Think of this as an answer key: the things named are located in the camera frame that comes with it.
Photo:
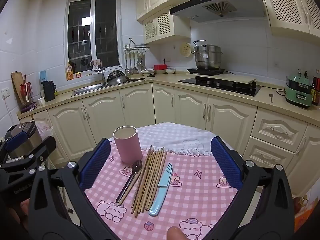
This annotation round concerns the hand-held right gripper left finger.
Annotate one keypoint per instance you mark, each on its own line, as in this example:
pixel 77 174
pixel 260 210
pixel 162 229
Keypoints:
pixel 96 165

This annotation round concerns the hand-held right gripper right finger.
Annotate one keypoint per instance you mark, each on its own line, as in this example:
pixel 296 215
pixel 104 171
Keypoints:
pixel 226 165

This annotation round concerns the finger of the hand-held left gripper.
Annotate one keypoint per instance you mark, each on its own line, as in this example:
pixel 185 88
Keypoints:
pixel 37 153
pixel 16 139

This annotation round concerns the pink cup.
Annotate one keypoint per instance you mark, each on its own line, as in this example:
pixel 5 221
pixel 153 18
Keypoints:
pixel 127 147

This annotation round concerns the dark metal spoon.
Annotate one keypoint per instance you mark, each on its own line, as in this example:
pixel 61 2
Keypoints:
pixel 132 177

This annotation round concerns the bundle of wooden chopsticks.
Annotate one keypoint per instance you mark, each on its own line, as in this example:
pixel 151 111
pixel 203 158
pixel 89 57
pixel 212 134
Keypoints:
pixel 150 175

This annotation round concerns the light blue sheathed knife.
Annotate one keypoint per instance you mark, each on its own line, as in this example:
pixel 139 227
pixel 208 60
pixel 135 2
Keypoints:
pixel 160 195

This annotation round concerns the person's left hand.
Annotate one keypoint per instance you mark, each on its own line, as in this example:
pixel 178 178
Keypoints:
pixel 23 207

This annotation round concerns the person's right hand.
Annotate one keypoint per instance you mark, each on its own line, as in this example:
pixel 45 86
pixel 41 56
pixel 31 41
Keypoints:
pixel 176 233

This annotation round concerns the silver rice cooker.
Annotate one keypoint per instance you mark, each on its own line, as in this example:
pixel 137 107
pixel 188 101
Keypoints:
pixel 25 136

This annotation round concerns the clear plastic bag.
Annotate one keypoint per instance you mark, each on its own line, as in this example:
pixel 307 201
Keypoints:
pixel 45 128

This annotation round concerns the pink checkered tablecloth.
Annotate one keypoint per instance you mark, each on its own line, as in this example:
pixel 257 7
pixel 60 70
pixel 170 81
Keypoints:
pixel 200 200

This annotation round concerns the small white cup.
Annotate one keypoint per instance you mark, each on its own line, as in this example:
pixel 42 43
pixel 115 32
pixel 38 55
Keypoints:
pixel 41 101

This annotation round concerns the red utensil holder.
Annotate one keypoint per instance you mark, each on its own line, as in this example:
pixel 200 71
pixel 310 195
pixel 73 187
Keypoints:
pixel 27 91

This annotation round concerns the wooden cutting board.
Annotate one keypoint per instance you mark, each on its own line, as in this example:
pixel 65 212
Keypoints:
pixel 17 85

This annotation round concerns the black kettle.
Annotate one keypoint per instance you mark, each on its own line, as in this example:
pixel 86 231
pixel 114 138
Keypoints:
pixel 48 91

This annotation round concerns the steel sink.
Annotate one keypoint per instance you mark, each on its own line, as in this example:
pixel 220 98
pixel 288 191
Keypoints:
pixel 86 89

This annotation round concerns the black gas stove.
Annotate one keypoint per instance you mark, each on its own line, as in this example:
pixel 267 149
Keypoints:
pixel 220 86

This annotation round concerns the small metal spoon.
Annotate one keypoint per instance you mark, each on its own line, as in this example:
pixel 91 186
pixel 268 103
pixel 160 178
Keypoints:
pixel 271 97

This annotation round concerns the orange packet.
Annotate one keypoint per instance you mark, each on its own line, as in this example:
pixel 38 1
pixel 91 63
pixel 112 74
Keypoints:
pixel 70 72

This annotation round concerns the orange cardboard box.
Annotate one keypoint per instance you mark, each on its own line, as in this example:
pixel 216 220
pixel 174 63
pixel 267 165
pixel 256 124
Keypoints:
pixel 303 210

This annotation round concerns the steel colander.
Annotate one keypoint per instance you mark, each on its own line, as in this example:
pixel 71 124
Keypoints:
pixel 117 77

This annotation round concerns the metal faucet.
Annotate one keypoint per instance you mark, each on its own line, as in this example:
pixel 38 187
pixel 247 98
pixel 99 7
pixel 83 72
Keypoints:
pixel 102 75

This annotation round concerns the black induction cooker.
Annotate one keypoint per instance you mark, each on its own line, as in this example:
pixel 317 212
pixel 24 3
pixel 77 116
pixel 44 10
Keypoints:
pixel 206 71

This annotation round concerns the green electric pot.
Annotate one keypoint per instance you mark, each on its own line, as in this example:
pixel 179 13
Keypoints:
pixel 298 92

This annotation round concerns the hanging metal ladles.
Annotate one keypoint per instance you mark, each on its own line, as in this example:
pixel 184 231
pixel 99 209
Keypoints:
pixel 133 63

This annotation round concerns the white bowl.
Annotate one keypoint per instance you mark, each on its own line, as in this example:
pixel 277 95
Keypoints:
pixel 170 71

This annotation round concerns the steel steamer pot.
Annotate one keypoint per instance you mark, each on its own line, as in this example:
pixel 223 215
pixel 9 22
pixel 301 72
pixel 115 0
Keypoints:
pixel 207 56

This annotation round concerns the red bowl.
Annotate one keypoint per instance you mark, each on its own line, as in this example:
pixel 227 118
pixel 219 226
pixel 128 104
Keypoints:
pixel 160 68

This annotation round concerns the dark sauce bottles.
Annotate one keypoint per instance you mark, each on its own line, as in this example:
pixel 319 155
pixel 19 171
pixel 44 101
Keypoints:
pixel 316 91

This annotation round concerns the yellow perforated plate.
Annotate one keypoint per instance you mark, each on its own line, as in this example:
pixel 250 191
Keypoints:
pixel 185 50

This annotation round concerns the kitchen window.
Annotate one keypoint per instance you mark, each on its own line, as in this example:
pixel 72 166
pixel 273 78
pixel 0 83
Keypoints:
pixel 92 35

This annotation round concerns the range hood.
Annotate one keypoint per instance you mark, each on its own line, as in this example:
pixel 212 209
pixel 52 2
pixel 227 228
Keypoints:
pixel 217 5

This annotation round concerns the cream lattice corner cabinet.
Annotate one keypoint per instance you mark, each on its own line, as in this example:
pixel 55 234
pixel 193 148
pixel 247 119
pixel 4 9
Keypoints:
pixel 292 7

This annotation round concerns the white wall socket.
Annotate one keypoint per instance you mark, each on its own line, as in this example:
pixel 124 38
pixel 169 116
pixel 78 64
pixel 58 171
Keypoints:
pixel 166 60

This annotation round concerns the black wall utensil rack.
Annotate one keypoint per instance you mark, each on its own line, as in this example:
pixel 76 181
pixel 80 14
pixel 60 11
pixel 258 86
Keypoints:
pixel 136 46

